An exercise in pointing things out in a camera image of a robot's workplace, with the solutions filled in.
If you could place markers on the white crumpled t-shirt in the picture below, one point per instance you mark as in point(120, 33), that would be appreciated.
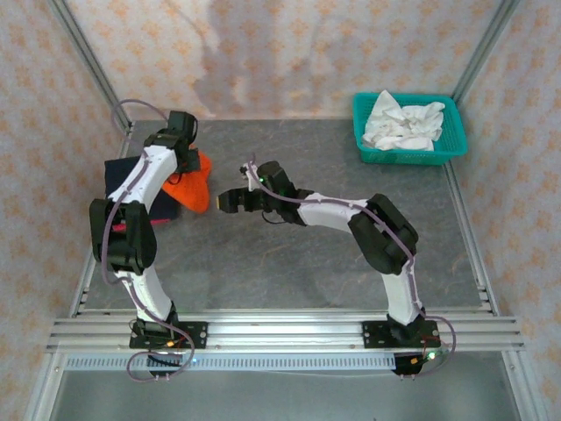
point(403, 127)

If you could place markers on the teal plastic basket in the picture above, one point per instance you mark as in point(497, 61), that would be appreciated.
point(451, 131)

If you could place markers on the orange t-shirt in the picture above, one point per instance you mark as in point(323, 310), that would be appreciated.
point(195, 188)

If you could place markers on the aluminium frame post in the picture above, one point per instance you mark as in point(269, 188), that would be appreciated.
point(484, 48)
point(87, 61)

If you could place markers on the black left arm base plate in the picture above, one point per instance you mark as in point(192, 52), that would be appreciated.
point(195, 335)

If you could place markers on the aluminium mounting rail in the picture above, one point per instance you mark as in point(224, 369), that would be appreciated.
point(285, 331)

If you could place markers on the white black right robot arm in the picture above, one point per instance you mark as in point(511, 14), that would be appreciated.
point(385, 237)

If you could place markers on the navy folded t-shirt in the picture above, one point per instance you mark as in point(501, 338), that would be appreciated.
point(168, 215)

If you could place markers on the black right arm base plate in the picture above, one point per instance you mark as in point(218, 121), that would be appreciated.
point(374, 335)

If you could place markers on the pink folded t-shirt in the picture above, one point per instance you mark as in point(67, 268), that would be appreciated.
point(118, 228)

